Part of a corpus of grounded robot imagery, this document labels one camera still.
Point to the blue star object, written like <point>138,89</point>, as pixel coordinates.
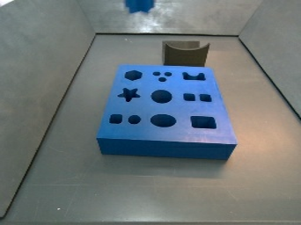
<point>139,5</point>

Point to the blue shape sorting block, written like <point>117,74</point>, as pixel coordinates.
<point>165,111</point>

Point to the dark curved foam holder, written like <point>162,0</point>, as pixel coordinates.
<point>183,53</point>

